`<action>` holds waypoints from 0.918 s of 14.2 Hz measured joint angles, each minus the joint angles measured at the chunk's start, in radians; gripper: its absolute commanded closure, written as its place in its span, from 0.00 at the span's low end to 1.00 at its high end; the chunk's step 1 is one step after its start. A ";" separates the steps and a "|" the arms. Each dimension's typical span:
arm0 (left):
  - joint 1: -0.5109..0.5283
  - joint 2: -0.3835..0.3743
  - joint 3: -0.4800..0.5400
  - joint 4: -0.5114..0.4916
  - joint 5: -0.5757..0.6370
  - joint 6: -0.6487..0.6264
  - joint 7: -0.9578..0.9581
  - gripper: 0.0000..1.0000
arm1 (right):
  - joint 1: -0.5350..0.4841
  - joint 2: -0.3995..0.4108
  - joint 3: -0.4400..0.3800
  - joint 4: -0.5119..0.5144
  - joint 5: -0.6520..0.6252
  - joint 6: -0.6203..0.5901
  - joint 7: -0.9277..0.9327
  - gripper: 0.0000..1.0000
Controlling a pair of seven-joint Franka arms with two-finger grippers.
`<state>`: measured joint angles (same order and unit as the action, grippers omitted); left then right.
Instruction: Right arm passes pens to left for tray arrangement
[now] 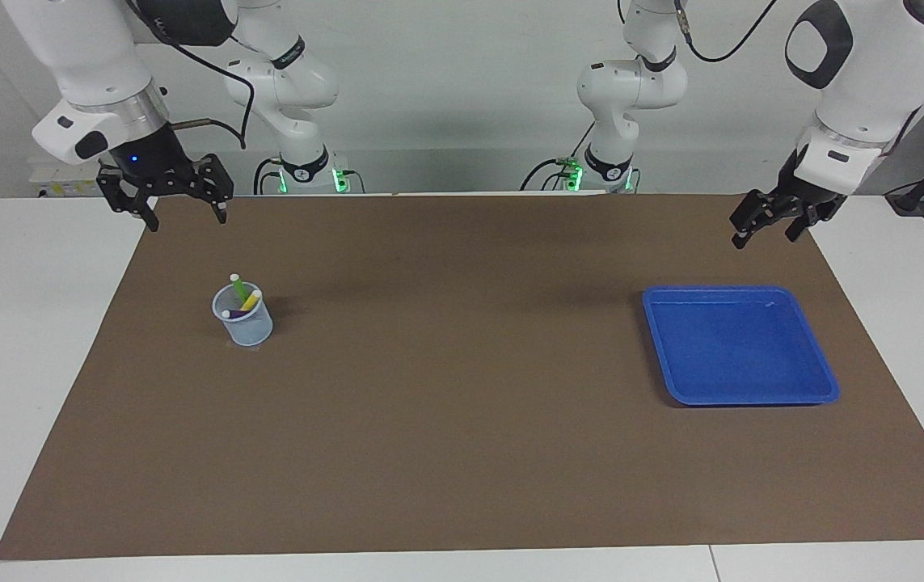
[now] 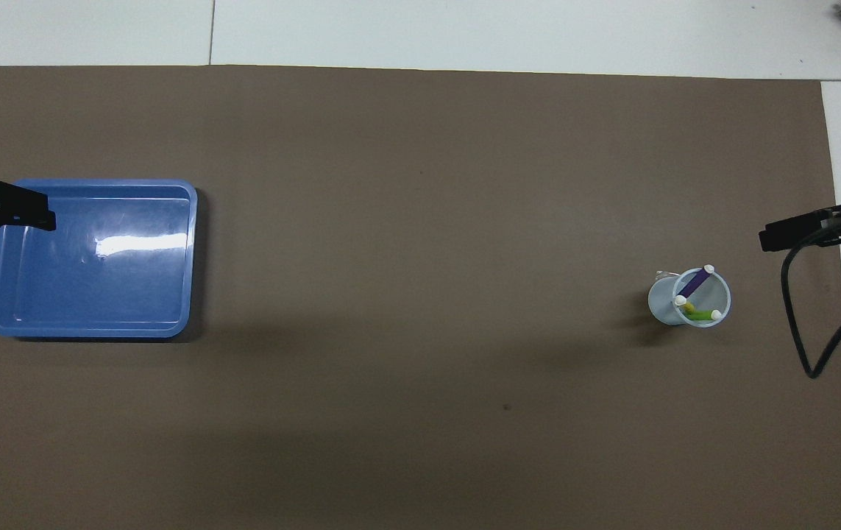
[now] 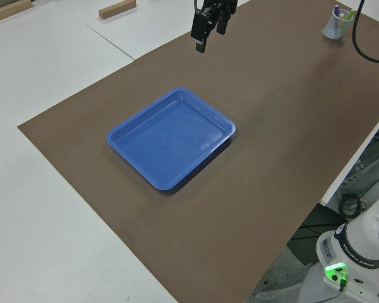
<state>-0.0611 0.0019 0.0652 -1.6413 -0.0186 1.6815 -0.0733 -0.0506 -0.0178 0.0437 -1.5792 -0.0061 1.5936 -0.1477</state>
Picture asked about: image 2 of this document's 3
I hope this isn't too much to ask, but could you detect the purple pen white cap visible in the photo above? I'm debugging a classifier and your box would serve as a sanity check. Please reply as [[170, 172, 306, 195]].
[[683, 264, 716, 297]]

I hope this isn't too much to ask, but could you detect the blue plastic tray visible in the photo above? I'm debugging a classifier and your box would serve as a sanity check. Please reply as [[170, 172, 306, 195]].
[[0, 178, 199, 339]]

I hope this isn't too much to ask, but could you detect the translucent pale blue cup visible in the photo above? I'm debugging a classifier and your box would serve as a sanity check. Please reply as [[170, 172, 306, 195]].
[[648, 266, 731, 328]]

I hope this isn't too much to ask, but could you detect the brown table mat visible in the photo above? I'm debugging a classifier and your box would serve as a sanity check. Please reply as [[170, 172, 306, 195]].
[[0, 65, 841, 530]]

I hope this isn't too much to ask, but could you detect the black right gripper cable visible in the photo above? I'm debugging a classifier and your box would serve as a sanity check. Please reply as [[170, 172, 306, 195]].
[[781, 225, 841, 380]]

